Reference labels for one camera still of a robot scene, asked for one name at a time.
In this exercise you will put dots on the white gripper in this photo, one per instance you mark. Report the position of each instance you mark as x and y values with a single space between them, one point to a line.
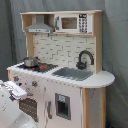
17 92

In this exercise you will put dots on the small metal pot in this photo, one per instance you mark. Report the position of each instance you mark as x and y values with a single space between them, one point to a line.
31 61

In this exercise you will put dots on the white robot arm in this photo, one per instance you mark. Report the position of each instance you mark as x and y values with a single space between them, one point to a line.
10 115

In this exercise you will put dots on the wooden toy kitchen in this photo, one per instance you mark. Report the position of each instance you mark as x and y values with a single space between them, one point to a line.
81 51

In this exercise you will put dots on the left red stove knob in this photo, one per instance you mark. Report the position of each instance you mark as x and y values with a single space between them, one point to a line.
15 78

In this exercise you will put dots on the red stove knob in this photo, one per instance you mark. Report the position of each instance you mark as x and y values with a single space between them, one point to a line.
15 78
34 83

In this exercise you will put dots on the toy oven door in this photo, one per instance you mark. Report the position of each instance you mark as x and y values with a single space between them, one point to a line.
29 106

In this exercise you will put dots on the right red stove knob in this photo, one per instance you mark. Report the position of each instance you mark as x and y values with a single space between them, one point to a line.
34 83

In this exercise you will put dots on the black stovetop red burners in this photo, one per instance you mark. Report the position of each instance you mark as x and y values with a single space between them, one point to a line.
41 67

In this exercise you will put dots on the grey toy sink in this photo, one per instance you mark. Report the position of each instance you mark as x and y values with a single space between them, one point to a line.
73 74

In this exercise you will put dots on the grey range hood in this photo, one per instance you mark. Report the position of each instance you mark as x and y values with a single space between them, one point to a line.
39 25

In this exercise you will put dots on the white toy microwave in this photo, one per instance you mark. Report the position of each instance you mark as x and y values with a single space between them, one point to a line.
73 23

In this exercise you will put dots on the grey cupboard door handle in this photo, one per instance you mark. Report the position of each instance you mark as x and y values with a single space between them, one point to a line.
49 109

